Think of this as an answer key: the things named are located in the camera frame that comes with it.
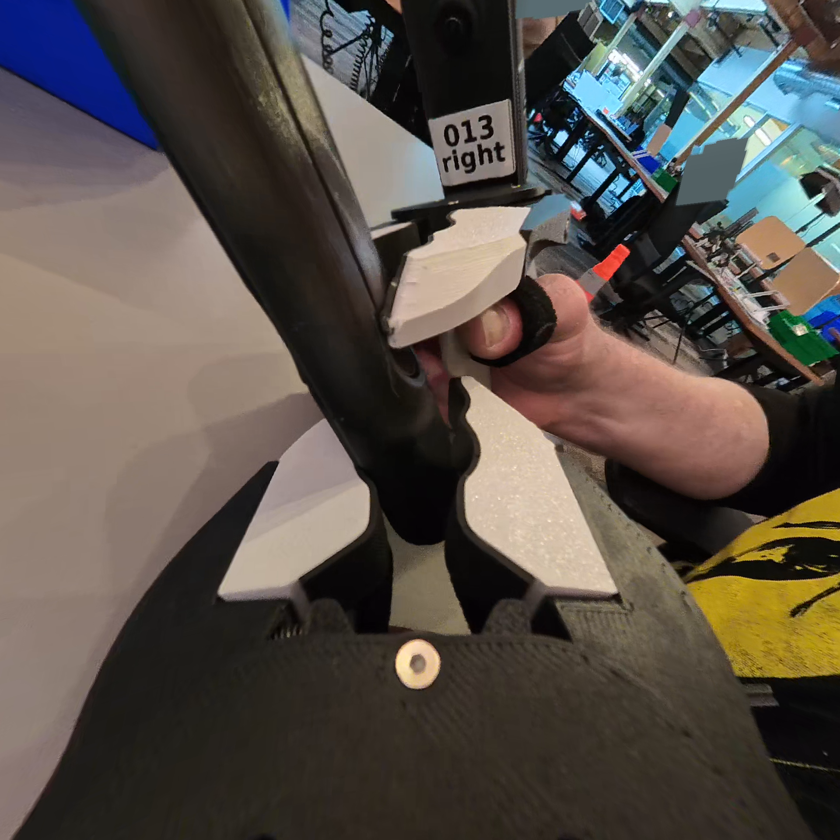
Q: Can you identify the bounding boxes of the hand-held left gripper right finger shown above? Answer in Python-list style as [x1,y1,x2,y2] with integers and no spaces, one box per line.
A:
[445,377,621,634]

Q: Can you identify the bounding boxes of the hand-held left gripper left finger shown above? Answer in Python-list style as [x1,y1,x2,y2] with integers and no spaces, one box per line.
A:
[218,420,395,634]

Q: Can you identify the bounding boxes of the black remote control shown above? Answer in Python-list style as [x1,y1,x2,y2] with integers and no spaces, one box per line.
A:
[75,0,460,546]

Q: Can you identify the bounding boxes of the blue plastic bin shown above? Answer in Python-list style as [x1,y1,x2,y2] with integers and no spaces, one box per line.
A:
[0,0,161,152]

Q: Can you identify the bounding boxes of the grey desk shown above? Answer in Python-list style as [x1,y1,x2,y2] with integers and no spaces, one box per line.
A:
[0,56,447,840]

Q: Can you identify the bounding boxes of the person's right hand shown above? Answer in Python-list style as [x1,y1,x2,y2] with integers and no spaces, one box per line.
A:
[415,272,636,447]

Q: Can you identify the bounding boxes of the orange traffic cone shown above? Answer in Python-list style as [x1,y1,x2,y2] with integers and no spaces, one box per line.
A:
[576,244,632,301]

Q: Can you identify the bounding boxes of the yellow black patterned pants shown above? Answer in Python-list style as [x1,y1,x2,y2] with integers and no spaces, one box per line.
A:
[676,489,840,840]

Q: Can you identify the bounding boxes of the row of work tables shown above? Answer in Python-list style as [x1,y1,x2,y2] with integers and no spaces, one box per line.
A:
[558,66,831,388]

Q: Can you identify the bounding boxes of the brown cardboard panel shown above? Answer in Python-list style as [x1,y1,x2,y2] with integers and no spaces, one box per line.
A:
[738,217,807,270]
[771,248,840,316]

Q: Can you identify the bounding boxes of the green plastic crate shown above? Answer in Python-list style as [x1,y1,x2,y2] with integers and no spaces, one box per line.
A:
[768,308,840,365]

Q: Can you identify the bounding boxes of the coiled black cable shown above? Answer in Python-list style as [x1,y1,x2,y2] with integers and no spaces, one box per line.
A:
[318,0,378,98]

